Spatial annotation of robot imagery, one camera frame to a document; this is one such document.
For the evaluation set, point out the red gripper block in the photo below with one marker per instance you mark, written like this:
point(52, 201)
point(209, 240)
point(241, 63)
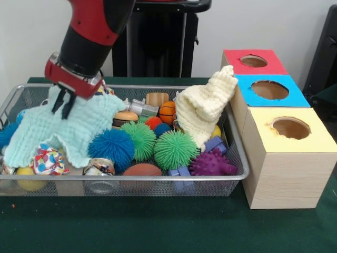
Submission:
point(73, 83)

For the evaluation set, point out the mint green muslin cloth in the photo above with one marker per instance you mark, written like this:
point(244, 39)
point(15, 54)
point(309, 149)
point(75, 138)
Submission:
point(79, 124)

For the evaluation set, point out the cream muslin cloth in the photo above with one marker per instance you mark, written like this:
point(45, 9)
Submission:
point(202, 105)

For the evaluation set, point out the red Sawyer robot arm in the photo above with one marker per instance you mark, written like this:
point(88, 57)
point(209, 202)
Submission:
point(89, 39)

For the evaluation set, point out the wooden three-hole sorting box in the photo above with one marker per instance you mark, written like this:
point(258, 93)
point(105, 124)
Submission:
point(289, 179)

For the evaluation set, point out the colourful crumpled cloth ball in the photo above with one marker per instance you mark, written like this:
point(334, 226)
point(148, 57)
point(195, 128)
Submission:
point(47, 160)

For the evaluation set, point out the toy burger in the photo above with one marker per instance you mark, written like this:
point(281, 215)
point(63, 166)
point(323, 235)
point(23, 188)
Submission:
point(125, 118)

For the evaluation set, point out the blue puffer ball with eyes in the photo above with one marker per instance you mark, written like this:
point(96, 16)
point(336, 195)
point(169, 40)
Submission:
point(111, 147)

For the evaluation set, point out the silver toy robot figure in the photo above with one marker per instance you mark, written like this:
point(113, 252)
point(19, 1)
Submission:
point(139, 106)

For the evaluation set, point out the green spiky puffer ball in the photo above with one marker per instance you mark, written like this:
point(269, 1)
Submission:
point(175, 149)
point(140, 139)

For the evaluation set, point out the small orange basketball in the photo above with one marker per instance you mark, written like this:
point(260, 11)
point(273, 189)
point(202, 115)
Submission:
point(167, 112)

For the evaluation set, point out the dark green table cloth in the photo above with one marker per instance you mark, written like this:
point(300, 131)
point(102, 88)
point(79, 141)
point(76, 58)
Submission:
point(158, 226)
point(326, 98)

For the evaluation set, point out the purple knobbly rubber ball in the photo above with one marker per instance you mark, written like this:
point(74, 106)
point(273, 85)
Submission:
point(210, 163)

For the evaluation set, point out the black chair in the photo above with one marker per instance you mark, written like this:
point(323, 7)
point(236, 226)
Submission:
point(326, 52)

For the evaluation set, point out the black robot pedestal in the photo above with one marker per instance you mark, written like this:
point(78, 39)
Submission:
point(158, 39)

